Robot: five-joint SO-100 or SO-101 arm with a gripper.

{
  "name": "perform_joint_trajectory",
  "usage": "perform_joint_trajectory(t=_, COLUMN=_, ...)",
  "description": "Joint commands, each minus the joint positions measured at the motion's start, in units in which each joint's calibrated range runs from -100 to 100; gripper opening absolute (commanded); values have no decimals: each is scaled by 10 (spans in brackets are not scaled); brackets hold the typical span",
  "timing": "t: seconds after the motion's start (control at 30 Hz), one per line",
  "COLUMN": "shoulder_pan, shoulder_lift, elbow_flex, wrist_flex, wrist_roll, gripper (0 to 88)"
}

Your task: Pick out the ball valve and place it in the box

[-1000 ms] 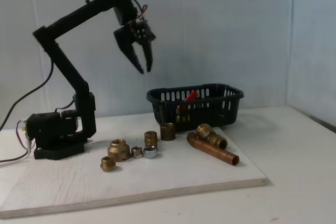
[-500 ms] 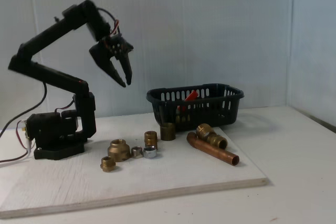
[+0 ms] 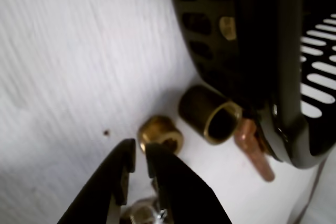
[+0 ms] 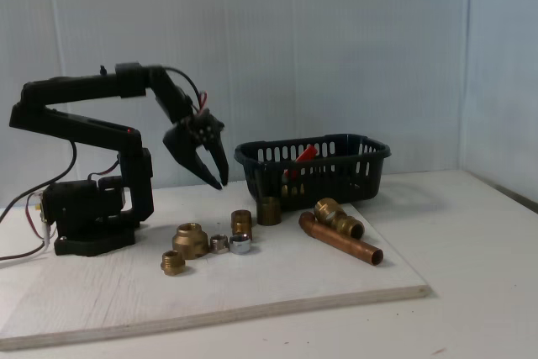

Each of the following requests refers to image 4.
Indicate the silver hex bushing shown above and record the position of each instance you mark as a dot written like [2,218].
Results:
[218,244]

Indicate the dark brass coupling sleeve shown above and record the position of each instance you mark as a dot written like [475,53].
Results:
[268,210]

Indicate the brass bell reducer fitting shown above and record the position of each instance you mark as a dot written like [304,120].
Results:
[190,241]

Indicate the small brass threaded nipple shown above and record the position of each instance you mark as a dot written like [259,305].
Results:
[172,263]

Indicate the copper pipe piece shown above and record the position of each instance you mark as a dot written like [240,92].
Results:
[344,243]

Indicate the small controller circuit board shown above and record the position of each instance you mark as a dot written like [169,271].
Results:
[40,207]

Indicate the brass hex double nipple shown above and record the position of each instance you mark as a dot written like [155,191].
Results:
[241,224]

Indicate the white painted wooden board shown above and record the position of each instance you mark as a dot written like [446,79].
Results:
[126,287]

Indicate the chrome nut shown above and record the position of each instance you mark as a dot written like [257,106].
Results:
[240,244]

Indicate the brass tee fitting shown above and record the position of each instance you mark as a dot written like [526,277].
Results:
[344,224]

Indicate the black plastic slotted basket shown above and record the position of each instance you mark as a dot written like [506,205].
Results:
[336,178]

